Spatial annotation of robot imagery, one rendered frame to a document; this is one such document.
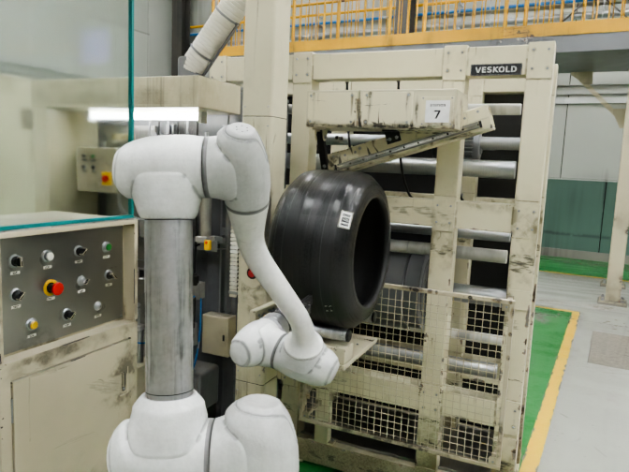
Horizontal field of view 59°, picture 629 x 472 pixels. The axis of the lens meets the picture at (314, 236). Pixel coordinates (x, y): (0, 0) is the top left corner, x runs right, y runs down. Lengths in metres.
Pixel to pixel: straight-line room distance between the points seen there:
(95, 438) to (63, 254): 0.64
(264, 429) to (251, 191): 0.49
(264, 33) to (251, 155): 1.06
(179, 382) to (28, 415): 0.76
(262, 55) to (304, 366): 1.18
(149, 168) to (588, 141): 10.26
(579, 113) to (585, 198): 1.50
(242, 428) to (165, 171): 0.54
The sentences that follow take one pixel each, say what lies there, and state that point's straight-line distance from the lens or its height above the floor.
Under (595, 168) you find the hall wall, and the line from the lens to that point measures 11.09.
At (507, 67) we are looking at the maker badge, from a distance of 2.45.
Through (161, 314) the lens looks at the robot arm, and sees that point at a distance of 1.20.
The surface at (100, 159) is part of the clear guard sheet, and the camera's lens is 1.98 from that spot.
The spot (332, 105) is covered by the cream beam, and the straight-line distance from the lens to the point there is 2.28.
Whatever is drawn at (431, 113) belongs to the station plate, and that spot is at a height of 1.69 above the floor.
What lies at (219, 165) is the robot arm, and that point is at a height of 1.48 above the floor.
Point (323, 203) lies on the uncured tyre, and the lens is 1.85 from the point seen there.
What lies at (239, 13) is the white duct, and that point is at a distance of 2.62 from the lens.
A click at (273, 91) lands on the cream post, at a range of 2.12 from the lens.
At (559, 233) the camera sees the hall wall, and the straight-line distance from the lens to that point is 11.09.
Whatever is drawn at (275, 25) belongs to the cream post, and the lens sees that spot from 2.16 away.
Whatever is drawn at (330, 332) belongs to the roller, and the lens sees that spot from 1.98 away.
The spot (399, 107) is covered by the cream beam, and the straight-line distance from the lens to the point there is 2.19.
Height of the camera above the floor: 1.49
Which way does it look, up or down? 7 degrees down
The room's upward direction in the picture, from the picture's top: 3 degrees clockwise
